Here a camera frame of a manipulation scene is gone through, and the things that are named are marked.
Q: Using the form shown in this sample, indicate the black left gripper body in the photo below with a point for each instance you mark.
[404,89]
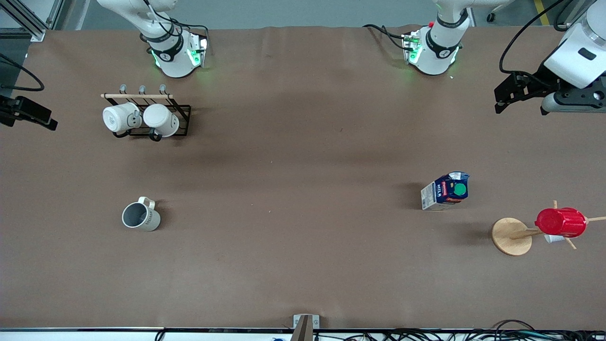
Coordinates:
[539,80]

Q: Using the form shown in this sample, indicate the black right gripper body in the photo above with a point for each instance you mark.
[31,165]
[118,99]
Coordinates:
[9,108]

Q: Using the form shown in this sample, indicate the blue milk carton green cap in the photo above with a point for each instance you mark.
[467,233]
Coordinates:
[445,192]

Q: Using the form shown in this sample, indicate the beige mug with grey inside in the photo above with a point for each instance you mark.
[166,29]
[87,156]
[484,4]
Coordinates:
[141,217]

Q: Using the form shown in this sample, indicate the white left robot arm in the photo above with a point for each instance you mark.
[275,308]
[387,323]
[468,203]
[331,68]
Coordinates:
[580,52]

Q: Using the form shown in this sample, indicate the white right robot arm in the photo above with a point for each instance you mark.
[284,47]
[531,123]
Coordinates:
[173,59]

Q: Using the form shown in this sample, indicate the red plastic cup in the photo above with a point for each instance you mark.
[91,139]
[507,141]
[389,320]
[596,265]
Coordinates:
[561,222]

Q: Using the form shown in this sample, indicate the small white cup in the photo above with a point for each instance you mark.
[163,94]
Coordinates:
[551,239]

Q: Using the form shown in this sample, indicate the black caster wheel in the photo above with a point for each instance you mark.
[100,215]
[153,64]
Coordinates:
[492,17]

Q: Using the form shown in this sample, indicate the white mug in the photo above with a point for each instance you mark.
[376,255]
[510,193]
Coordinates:
[118,118]
[161,119]

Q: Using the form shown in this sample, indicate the wooden mug tree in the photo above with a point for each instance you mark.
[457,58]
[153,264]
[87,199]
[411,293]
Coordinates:
[511,237]

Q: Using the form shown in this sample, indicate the aluminium frame profile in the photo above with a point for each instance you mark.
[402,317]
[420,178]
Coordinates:
[26,21]

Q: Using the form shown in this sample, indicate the metal camera bracket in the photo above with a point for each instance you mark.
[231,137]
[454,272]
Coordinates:
[305,324]

